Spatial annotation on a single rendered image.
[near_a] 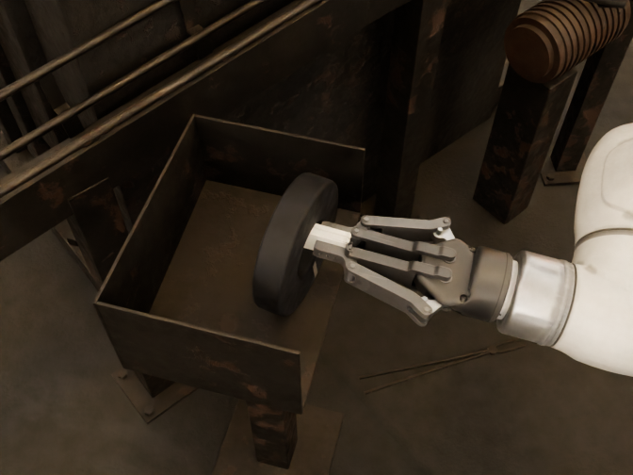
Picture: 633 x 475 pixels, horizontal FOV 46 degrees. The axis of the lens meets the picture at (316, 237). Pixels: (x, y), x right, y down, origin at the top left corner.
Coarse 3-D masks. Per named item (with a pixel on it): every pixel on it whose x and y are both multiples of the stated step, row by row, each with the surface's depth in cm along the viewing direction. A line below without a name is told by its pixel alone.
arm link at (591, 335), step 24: (600, 240) 76; (624, 240) 75; (576, 264) 76; (600, 264) 74; (624, 264) 73; (576, 288) 72; (600, 288) 72; (624, 288) 72; (576, 312) 72; (600, 312) 71; (624, 312) 71; (576, 336) 72; (600, 336) 71; (624, 336) 71; (576, 360) 75; (600, 360) 73; (624, 360) 72
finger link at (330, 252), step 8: (320, 248) 77; (328, 248) 77; (336, 248) 77; (344, 248) 77; (320, 256) 78; (328, 256) 77; (336, 256) 77; (344, 256) 76; (344, 264) 77; (344, 272) 77; (352, 280) 76
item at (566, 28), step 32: (544, 0) 130; (576, 0) 128; (512, 32) 129; (544, 32) 125; (576, 32) 125; (608, 32) 130; (512, 64) 133; (544, 64) 127; (576, 64) 131; (512, 96) 142; (544, 96) 135; (512, 128) 146; (544, 128) 143; (512, 160) 151; (480, 192) 166; (512, 192) 157
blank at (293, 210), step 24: (288, 192) 73; (312, 192) 74; (336, 192) 81; (288, 216) 72; (312, 216) 74; (264, 240) 72; (288, 240) 71; (264, 264) 72; (288, 264) 72; (312, 264) 82; (264, 288) 74; (288, 288) 75; (288, 312) 79
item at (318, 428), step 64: (192, 128) 85; (256, 128) 83; (192, 192) 89; (256, 192) 92; (128, 256) 75; (192, 256) 88; (256, 256) 87; (128, 320) 71; (192, 320) 83; (256, 320) 83; (320, 320) 83; (192, 384) 79; (256, 384) 74; (256, 448) 128; (320, 448) 135
